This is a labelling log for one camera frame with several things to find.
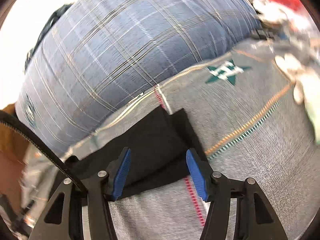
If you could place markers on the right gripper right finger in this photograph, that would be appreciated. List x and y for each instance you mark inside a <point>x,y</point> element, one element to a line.
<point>255,216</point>

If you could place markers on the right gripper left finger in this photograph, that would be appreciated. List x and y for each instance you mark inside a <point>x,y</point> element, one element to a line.
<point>62,216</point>

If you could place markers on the black pants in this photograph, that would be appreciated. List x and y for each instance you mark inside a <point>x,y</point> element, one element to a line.
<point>158,144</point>

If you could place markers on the brown quilted jacket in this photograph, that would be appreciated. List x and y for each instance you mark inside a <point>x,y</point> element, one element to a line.
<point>13,145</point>

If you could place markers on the grey star patterned bedsheet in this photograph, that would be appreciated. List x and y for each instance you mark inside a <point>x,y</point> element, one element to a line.
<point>253,129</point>

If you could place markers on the blue plaid pillow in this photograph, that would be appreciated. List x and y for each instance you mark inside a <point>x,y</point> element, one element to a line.
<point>101,54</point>

